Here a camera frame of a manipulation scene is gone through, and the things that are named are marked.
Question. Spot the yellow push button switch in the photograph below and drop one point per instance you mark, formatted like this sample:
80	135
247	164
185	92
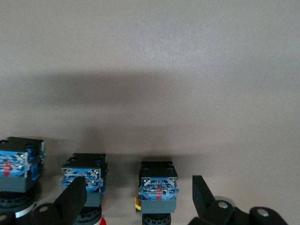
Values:
159	187

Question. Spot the green push button switch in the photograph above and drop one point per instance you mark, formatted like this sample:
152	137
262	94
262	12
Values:
14	164

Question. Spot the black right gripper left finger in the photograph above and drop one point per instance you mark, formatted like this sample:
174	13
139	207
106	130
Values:
68	204

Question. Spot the red push button switch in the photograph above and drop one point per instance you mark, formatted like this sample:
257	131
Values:
93	168

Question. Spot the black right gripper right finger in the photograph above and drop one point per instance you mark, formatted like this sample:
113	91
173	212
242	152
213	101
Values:
204	199

